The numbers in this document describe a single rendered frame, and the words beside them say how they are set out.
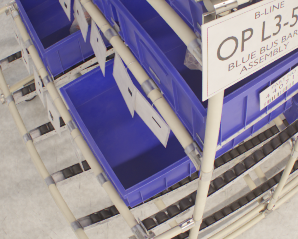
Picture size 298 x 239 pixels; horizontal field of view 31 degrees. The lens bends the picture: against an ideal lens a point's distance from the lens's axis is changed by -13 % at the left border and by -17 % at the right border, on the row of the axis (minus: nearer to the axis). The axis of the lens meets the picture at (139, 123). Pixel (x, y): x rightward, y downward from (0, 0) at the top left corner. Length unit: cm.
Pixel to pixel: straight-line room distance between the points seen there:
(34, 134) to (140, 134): 52
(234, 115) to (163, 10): 32
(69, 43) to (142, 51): 43
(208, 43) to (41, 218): 170
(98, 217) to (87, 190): 55
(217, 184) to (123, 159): 27
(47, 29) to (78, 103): 34
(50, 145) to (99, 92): 83
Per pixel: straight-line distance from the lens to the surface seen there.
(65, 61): 185
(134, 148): 172
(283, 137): 175
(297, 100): 178
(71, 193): 248
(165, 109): 140
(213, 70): 95
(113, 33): 153
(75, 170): 202
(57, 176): 204
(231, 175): 168
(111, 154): 172
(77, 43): 181
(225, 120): 128
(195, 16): 99
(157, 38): 149
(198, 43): 102
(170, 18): 106
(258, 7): 89
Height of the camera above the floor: 227
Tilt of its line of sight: 61 degrees down
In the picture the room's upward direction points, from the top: 5 degrees counter-clockwise
